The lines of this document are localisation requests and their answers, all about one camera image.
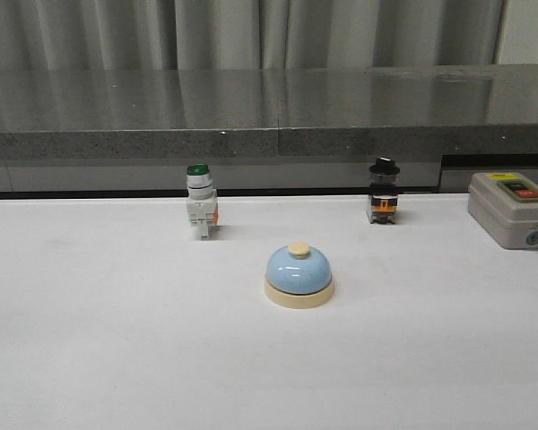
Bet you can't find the black rotary selector switch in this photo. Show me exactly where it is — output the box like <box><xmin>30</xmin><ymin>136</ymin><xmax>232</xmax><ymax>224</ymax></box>
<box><xmin>367</xmin><ymin>157</ymin><xmax>400</xmax><ymax>224</ymax></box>

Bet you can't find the grey granite counter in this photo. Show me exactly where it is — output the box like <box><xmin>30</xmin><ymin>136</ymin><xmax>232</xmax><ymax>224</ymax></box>
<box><xmin>0</xmin><ymin>64</ymin><xmax>538</xmax><ymax>195</ymax></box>

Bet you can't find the grey on-off switch box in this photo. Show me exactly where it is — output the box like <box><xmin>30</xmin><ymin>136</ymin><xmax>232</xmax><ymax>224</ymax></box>
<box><xmin>468</xmin><ymin>172</ymin><xmax>538</xmax><ymax>250</ymax></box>

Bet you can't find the grey curtain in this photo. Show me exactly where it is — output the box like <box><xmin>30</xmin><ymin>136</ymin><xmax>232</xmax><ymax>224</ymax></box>
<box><xmin>0</xmin><ymin>1</ymin><xmax>504</xmax><ymax>71</ymax></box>

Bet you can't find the green push button switch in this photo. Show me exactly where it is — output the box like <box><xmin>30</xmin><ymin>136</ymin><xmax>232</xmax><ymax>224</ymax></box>
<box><xmin>187</xmin><ymin>163</ymin><xmax>219</xmax><ymax>239</ymax></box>

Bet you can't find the blue and cream call bell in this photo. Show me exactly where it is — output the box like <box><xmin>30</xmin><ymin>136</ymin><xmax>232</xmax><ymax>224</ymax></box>
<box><xmin>265</xmin><ymin>242</ymin><xmax>334</xmax><ymax>309</ymax></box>

